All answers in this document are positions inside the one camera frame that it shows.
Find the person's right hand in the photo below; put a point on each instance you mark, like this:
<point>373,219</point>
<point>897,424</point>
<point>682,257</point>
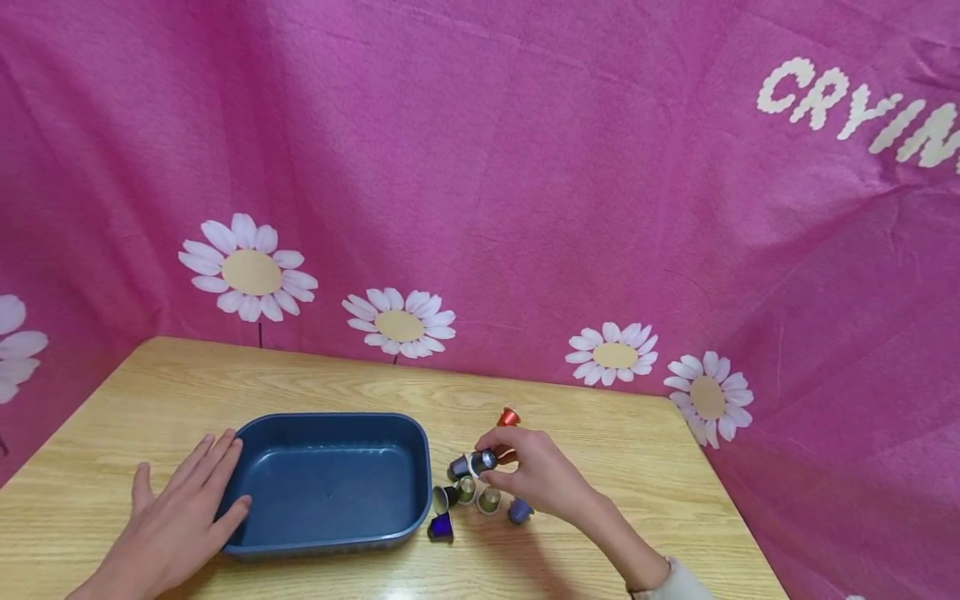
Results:
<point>551,479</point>

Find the person's left hand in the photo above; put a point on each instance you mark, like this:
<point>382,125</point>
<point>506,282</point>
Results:
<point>169,533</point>

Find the person's left index finger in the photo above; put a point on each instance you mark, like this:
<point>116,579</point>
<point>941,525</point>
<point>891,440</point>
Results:
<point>226,463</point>

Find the person's left middle finger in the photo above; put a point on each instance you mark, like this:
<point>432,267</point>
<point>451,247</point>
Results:
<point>214,458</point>

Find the person's right index finger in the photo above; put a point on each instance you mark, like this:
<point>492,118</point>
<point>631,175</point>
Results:
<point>498,437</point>

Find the person's left thumb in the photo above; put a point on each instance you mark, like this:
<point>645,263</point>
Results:
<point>235,513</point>

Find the person's left ring finger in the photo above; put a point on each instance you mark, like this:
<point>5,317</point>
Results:
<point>191,463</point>

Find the person's right thumb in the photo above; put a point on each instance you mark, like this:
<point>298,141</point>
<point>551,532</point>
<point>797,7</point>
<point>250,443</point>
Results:
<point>501,480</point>

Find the person's left little finger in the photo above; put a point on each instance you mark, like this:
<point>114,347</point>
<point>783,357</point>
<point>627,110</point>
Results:
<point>142,486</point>

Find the person's right fingers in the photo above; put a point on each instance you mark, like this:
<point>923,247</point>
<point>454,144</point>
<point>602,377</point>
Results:
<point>508,456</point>

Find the dark grey coffee capsule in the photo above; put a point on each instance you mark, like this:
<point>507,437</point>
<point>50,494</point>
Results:
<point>484,462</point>

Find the dark blue rectangular tray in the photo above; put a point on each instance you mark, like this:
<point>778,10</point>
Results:
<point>330,487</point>

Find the person's left forearm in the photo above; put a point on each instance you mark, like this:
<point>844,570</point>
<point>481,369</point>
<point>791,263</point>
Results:
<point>112,585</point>

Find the person's right forearm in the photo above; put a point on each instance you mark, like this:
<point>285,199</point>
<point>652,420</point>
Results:
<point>630,550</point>

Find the pile of colourful coffee capsules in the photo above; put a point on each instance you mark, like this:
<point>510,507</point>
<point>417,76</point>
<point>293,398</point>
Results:
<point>489,501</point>

